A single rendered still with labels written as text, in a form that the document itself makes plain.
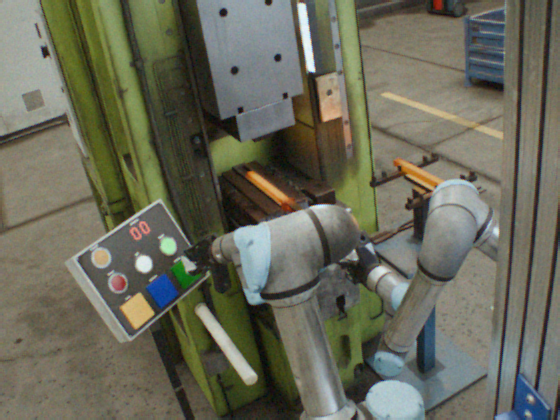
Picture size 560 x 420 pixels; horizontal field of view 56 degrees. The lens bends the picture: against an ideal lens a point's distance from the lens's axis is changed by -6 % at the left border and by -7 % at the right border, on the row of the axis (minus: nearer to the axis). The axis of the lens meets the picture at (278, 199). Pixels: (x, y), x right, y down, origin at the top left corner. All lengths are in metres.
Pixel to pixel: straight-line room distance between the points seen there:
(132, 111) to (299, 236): 0.93
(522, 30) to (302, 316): 0.62
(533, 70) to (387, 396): 0.74
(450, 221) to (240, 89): 0.81
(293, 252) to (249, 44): 0.88
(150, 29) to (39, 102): 5.32
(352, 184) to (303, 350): 1.29
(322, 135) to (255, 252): 1.18
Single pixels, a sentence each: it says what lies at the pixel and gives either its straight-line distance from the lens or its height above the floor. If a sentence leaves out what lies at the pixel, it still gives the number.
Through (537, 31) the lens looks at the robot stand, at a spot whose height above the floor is 1.79.
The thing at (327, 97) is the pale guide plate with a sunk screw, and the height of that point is 1.28.
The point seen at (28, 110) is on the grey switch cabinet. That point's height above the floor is 0.29.
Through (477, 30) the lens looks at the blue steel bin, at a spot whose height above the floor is 0.59.
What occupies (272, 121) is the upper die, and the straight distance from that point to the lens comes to 1.81.
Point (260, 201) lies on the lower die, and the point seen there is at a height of 0.99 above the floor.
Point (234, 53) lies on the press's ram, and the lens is 1.70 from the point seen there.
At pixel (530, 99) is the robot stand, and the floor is 1.71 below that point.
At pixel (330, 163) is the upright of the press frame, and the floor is 1.00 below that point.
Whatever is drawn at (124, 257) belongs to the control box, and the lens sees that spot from 1.62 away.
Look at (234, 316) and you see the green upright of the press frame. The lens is 2.26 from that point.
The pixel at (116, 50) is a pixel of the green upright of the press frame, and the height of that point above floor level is 1.64.
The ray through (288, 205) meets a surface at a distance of 1.91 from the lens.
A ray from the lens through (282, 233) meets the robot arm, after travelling 0.99.
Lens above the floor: 1.95
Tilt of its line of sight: 29 degrees down
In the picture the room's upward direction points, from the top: 10 degrees counter-clockwise
